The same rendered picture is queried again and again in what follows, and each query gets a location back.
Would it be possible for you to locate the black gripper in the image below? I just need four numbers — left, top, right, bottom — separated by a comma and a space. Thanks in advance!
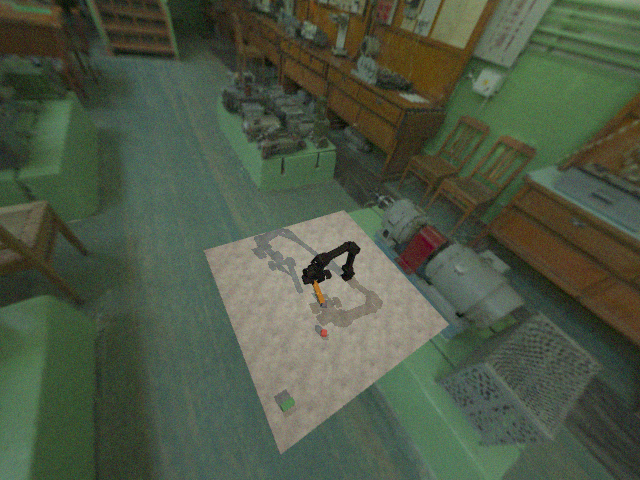
302, 269, 332, 285

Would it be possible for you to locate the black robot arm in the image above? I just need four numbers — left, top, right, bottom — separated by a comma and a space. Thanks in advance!
303, 241, 360, 282

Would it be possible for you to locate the orange bar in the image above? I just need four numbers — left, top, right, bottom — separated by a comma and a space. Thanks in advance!
313, 280, 325, 303

